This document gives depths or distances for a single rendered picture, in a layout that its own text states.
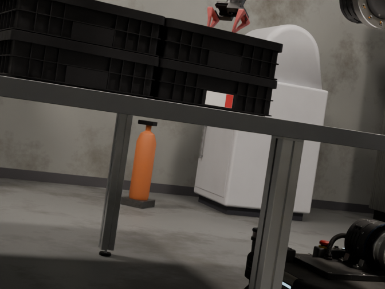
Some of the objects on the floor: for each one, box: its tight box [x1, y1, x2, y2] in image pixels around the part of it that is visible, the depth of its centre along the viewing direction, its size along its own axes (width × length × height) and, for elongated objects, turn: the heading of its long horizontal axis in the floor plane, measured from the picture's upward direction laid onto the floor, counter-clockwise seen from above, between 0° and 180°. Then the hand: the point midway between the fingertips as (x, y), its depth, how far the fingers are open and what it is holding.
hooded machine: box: [194, 25, 328, 221], centre depth 523 cm, size 78×65×150 cm
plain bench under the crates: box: [0, 76, 385, 289], centre depth 221 cm, size 160×160×70 cm
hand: (221, 29), depth 215 cm, fingers open, 9 cm apart
